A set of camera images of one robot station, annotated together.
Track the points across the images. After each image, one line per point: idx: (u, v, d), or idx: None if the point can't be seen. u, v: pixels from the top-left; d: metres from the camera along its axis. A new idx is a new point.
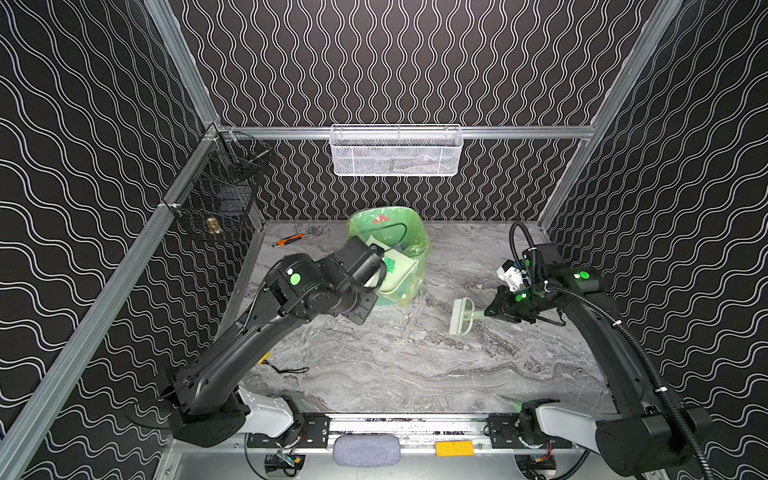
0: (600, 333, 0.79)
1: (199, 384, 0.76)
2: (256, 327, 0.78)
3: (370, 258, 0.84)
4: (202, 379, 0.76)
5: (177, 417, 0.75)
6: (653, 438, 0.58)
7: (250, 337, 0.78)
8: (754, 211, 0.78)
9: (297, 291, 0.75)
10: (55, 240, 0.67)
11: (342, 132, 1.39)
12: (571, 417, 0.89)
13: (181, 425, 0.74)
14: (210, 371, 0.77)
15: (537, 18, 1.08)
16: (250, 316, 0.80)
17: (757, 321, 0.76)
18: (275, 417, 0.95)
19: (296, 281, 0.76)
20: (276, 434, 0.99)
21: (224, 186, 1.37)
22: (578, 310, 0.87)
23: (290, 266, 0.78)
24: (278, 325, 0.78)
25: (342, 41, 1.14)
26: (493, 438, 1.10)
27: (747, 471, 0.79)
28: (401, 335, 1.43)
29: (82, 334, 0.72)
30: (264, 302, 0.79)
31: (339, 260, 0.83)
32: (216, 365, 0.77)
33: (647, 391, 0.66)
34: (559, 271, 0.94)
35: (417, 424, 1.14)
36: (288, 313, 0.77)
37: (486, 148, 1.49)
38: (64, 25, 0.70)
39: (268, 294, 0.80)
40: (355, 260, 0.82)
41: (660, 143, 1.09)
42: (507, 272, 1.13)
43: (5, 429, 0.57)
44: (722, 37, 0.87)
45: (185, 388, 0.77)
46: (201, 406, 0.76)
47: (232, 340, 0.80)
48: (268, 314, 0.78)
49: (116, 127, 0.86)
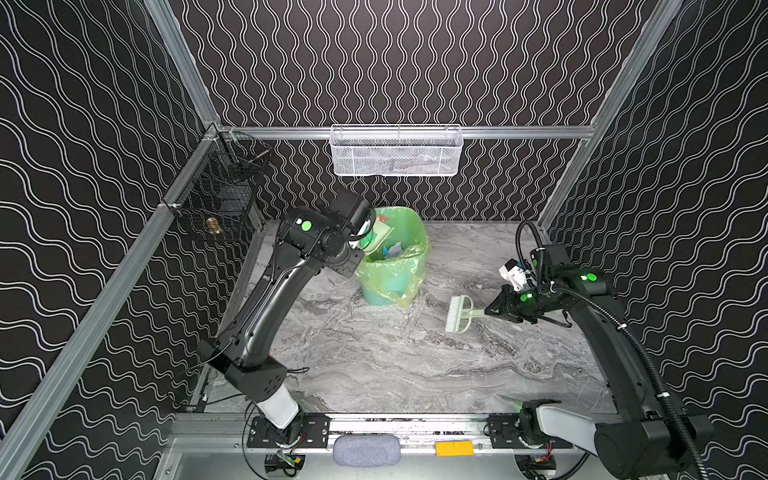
0: (602, 336, 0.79)
1: (247, 339, 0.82)
2: (283, 275, 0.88)
3: (362, 205, 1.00)
4: (247, 333, 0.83)
5: (234, 371, 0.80)
6: (651, 442, 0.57)
7: (281, 284, 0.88)
8: (754, 211, 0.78)
9: (313, 234, 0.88)
10: (56, 240, 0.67)
11: (342, 132, 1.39)
12: (568, 416, 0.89)
13: (239, 377, 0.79)
14: (251, 325, 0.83)
15: (537, 18, 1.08)
16: (274, 268, 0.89)
17: (757, 320, 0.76)
18: (286, 403, 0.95)
19: (309, 227, 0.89)
20: (283, 426, 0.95)
21: (224, 186, 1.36)
22: (583, 312, 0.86)
23: (297, 217, 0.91)
24: (302, 267, 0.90)
25: (342, 41, 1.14)
26: (493, 438, 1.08)
27: (747, 471, 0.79)
28: (401, 335, 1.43)
29: (82, 334, 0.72)
30: (286, 251, 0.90)
31: (336, 212, 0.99)
32: (256, 319, 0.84)
33: (649, 396, 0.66)
34: (567, 271, 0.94)
35: (417, 424, 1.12)
36: (310, 255, 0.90)
37: (486, 148, 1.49)
38: (64, 25, 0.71)
39: (286, 245, 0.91)
40: (349, 209, 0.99)
41: (660, 143, 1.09)
42: (511, 272, 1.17)
43: (5, 429, 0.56)
44: (723, 36, 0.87)
45: (233, 345, 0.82)
46: (252, 358, 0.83)
47: (263, 294, 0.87)
48: (292, 261, 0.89)
49: (116, 127, 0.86)
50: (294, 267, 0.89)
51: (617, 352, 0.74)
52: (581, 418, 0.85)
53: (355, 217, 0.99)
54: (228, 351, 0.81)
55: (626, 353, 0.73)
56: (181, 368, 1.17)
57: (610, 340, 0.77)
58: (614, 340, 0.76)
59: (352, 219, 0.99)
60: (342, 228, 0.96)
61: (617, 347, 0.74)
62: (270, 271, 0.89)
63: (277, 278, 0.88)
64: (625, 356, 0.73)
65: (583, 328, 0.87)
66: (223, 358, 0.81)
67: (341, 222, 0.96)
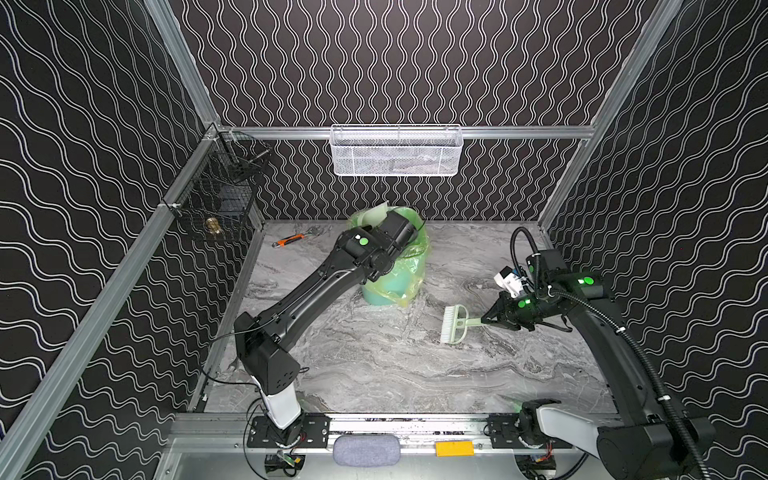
0: (601, 340, 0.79)
1: (290, 320, 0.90)
2: (336, 274, 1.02)
3: (407, 226, 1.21)
4: (290, 314, 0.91)
5: (266, 348, 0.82)
6: (654, 446, 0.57)
7: (331, 281, 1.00)
8: (755, 211, 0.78)
9: (368, 249, 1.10)
10: (56, 240, 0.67)
11: (342, 132, 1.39)
12: (569, 417, 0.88)
13: (267, 355, 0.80)
14: (297, 307, 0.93)
15: (537, 18, 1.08)
16: (327, 267, 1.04)
17: (757, 321, 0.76)
18: (289, 404, 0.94)
19: (365, 243, 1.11)
20: (283, 424, 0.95)
21: (224, 186, 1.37)
22: (581, 317, 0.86)
23: (355, 234, 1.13)
24: (354, 272, 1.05)
25: (342, 41, 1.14)
26: (492, 438, 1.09)
27: (747, 471, 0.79)
28: (401, 335, 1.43)
29: (82, 334, 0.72)
30: (341, 256, 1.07)
31: (384, 231, 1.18)
32: (302, 303, 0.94)
33: (650, 400, 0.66)
34: (562, 277, 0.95)
35: (417, 424, 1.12)
36: (360, 262, 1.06)
37: (486, 148, 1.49)
38: (64, 25, 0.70)
39: (341, 252, 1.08)
40: (396, 229, 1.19)
41: (660, 142, 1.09)
42: (507, 279, 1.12)
43: (5, 429, 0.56)
44: (722, 37, 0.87)
45: (273, 322, 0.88)
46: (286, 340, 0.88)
47: (313, 282, 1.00)
48: (346, 265, 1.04)
49: (116, 127, 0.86)
50: (346, 270, 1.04)
51: (615, 355, 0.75)
52: (580, 419, 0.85)
53: (398, 235, 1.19)
54: (265, 327, 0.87)
55: (625, 356, 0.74)
56: (181, 368, 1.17)
57: (608, 343, 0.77)
58: (613, 344, 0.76)
59: (397, 238, 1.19)
60: (390, 248, 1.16)
61: (617, 351, 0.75)
62: (324, 270, 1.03)
63: (330, 278, 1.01)
64: (624, 359, 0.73)
65: (583, 333, 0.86)
66: (259, 334, 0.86)
67: (389, 242, 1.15)
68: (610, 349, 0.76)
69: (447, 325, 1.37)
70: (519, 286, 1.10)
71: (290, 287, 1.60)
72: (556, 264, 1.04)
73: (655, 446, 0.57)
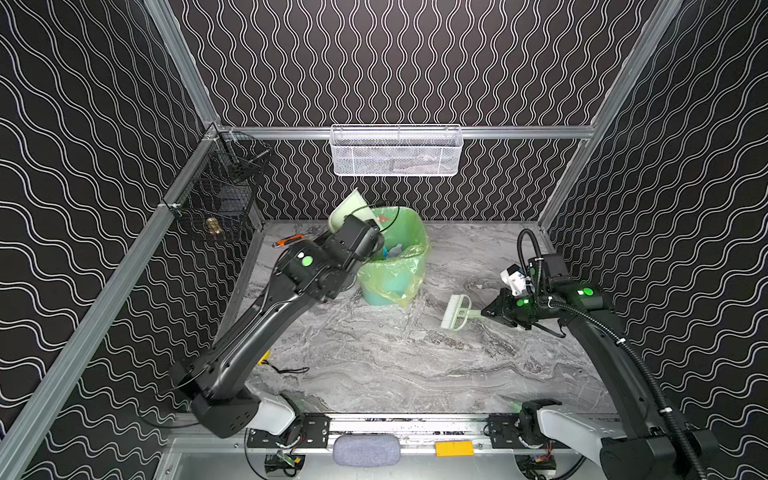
0: (601, 350, 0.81)
1: (222, 368, 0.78)
2: (274, 307, 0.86)
3: (368, 233, 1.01)
4: (223, 362, 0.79)
5: (201, 401, 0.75)
6: (657, 459, 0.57)
7: (269, 316, 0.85)
8: (755, 211, 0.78)
9: (312, 270, 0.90)
10: (56, 240, 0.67)
11: (342, 132, 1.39)
12: (574, 425, 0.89)
13: (204, 409, 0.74)
14: (230, 353, 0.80)
15: (536, 18, 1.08)
16: (266, 298, 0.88)
17: (757, 320, 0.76)
18: (279, 413, 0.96)
19: (309, 262, 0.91)
20: (279, 432, 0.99)
21: (225, 186, 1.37)
22: (582, 327, 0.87)
23: (299, 251, 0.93)
24: (294, 303, 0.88)
25: (342, 42, 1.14)
26: (493, 438, 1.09)
27: (747, 471, 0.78)
28: (401, 335, 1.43)
29: (82, 333, 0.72)
30: (280, 283, 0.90)
31: (340, 241, 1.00)
32: (237, 347, 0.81)
33: (651, 411, 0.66)
34: (562, 287, 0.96)
35: (417, 424, 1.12)
36: (303, 289, 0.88)
37: (486, 148, 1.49)
38: (64, 25, 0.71)
39: (282, 276, 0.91)
40: (354, 236, 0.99)
41: (660, 142, 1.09)
42: (511, 276, 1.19)
43: (5, 429, 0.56)
44: (722, 37, 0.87)
45: (205, 373, 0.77)
46: (221, 391, 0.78)
47: (251, 320, 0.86)
48: (286, 293, 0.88)
49: (116, 127, 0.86)
50: (286, 300, 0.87)
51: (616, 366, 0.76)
52: (583, 426, 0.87)
53: (358, 242, 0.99)
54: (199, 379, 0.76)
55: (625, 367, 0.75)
56: (181, 368, 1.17)
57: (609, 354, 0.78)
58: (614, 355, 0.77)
59: (357, 249, 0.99)
60: (344, 265, 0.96)
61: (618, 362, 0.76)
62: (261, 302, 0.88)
63: (267, 313, 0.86)
64: (625, 370, 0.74)
65: (584, 342, 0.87)
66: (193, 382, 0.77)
67: (342, 258, 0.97)
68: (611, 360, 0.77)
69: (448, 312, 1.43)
70: (522, 284, 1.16)
71: None
72: (561, 268, 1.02)
73: (659, 459, 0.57)
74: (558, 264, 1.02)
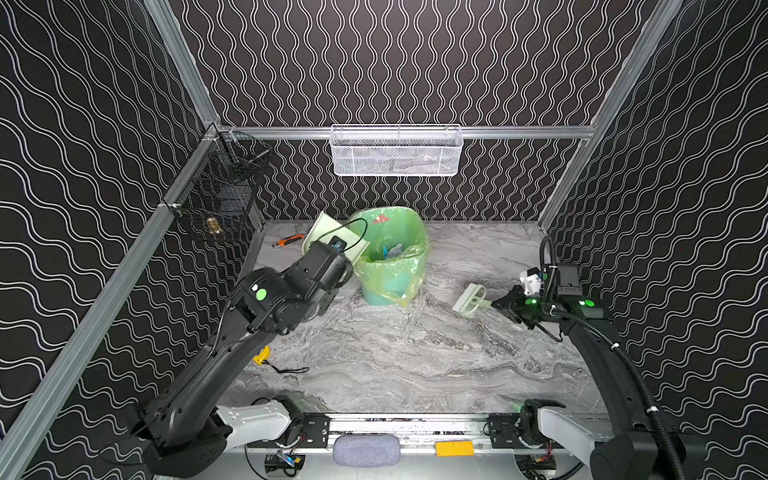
0: (596, 356, 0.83)
1: (171, 415, 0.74)
2: (226, 347, 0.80)
3: (334, 261, 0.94)
4: (175, 408, 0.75)
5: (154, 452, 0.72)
6: (637, 452, 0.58)
7: (221, 358, 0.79)
8: (755, 211, 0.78)
9: (266, 305, 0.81)
10: (56, 240, 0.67)
11: (342, 132, 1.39)
12: (572, 429, 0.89)
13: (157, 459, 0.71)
14: (182, 399, 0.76)
15: (536, 18, 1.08)
16: (218, 338, 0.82)
17: (757, 320, 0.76)
18: (269, 421, 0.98)
19: (264, 296, 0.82)
20: (275, 435, 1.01)
21: (225, 186, 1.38)
22: (579, 333, 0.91)
23: (254, 282, 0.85)
24: (247, 342, 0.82)
25: (342, 42, 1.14)
26: (493, 438, 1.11)
27: (746, 471, 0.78)
28: (401, 335, 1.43)
29: (82, 334, 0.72)
30: (232, 321, 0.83)
31: (304, 269, 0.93)
32: (187, 393, 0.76)
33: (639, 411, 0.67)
34: (568, 297, 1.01)
35: (417, 424, 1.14)
36: (257, 328, 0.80)
37: (486, 148, 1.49)
38: (64, 25, 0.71)
39: (235, 313, 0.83)
40: (318, 265, 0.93)
41: (660, 142, 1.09)
42: (529, 278, 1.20)
43: (5, 430, 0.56)
44: (722, 37, 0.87)
45: (157, 420, 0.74)
46: (175, 437, 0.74)
47: (203, 363, 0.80)
48: (239, 332, 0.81)
49: (116, 127, 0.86)
50: (238, 340, 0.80)
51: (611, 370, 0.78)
52: (579, 427, 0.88)
53: (323, 271, 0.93)
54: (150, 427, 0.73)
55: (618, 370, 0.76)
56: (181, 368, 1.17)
57: (605, 359, 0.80)
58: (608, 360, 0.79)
59: (321, 278, 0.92)
60: (305, 297, 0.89)
61: (611, 366, 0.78)
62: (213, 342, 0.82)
63: (219, 356, 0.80)
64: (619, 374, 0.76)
65: (581, 348, 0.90)
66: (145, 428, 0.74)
67: (303, 288, 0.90)
68: (605, 366, 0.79)
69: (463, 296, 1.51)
70: (537, 287, 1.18)
71: None
72: (572, 278, 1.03)
73: (639, 453, 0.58)
74: (570, 274, 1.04)
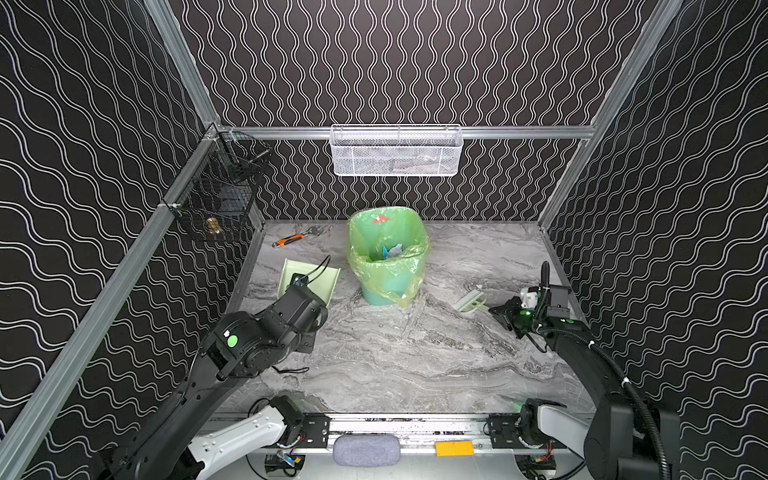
0: (578, 353, 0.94)
1: (137, 464, 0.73)
2: (195, 394, 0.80)
3: (308, 306, 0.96)
4: (141, 456, 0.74)
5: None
6: (614, 411, 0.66)
7: (189, 405, 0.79)
8: (755, 211, 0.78)
9: (238, 351, 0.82)
10: (56, 240, 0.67)
11: (342, 132, 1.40)
12: (568, 421, 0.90)
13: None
14: (149, 448, 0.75)
15: (536, 18, 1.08)
16: (189, 384, 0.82)
17: (757, 320, 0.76)
18: (258, 436, 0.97)
19: (235, 342, 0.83)
20: (272, 440, 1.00)
21: (224, 186, 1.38)
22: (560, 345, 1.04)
23: (226, 328, 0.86)
24: (216, 390, 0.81)
25: (342, 42, 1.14)
26: (492, 438, 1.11)
27: (747, 471, 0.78)
28: (401, 335, 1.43)
29: (82, 334, 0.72)
30: (202, 368, 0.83)
31: (280, 313, 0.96)
32: (157, 439, 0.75)
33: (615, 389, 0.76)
34: (555, 315, 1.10)
35: (417, 424, 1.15)
36: (225, 377, 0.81)
37: (486, 148, 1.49)
38: (64, 25, 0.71)
39: (205, 359, 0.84)
40: (293, 310, 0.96)
41: (660, 142, 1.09)
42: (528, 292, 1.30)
43: (5, 429, 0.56)
44: (722, 36, 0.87)
45: (123, 469, 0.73)
46: None
47: (172, 410, 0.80)
48: (208, 381, 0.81)
49: (116, 127, 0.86)
50: (208, 388, 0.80)
51: (588, 363, 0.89)
52: (576, 420, 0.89)
53: (298, 316, 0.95)
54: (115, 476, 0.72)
55: (594, 362, 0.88)
56: (181, 368, 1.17)
57: (584, 356, 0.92)
58: (588, 356, 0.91)
59: (295, 321, 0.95)
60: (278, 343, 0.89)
61: (589, 359, 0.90)
62: (184, 388, 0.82)
63: (190, 404, 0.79)
64: (596, 364, 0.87)
65: (565, 353, 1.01)
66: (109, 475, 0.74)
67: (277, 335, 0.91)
68: (586, 359, 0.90)
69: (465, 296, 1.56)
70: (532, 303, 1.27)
71: None
72: (563, 300, 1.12)
73: (617, 413, 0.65)
74: (562, 295, 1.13)
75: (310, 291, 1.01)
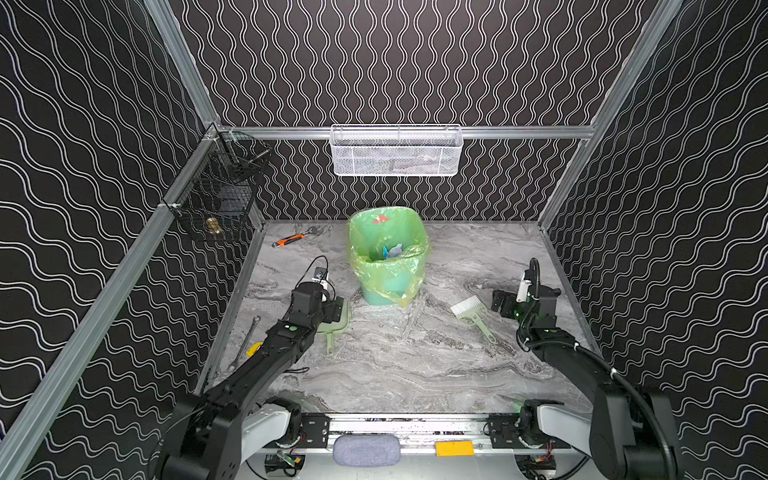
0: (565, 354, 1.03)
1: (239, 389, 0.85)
2: (275, 352, 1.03)
3: (316, 295, 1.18)
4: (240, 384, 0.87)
5: (222, 419, 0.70)
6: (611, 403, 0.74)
7: (276, 357, 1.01)
8: (755, 211, 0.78)
9: (295, 333, 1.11)
10: (55, 240, 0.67)
11: (342, 132, 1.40)
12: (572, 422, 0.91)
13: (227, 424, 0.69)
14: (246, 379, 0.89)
15: (537, 18, 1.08)
16: (268, 349, 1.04)
17: (757, 321, 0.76)
18: (272, 420, 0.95)
19: (294, 329, 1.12)
20: (282, 433, 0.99)
21: (224, 186, 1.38)
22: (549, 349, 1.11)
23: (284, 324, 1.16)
24: (290, 353, 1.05)
25: (342, 41, 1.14)
26: (492, 438, 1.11)
27: (747, 471, 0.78)
28: (401, 335, 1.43)
29: (82, 334, 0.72)
30: (275, 340, 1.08)
31: (298, 310, 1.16)
32: (251, 375, 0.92)
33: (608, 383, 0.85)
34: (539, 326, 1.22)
35: (417, 424, 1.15)
36: (294, 344, 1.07)
37: (486, 148, 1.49)
38: (64, 25, 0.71)
39: (275, 337, 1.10)
40: (307, 305, 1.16)
41: (660, 142, 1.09)
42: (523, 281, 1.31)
43: (5, 429, 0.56)
44: (723, 36, 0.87)
45: (225, 394, 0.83)
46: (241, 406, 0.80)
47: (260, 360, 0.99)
48: (283, 343, 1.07)
49: (116, 127, 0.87)
50: (284, 350, 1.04)
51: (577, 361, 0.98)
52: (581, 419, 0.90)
53: (312, 306, 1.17)
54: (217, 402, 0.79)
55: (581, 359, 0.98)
56: (181, 368, 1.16)
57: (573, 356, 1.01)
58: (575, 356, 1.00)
59: (311, 311, 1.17)
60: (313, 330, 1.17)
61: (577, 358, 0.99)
62: (265, 349, 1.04)
63: (275, 355, 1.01)
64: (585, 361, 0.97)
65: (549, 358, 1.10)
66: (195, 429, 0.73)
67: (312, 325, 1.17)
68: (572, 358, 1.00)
69: (469, 303, 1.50)
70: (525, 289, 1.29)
71: (290, 287, 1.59)
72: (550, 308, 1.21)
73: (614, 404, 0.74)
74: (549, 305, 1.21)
75: (311, 285, 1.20)
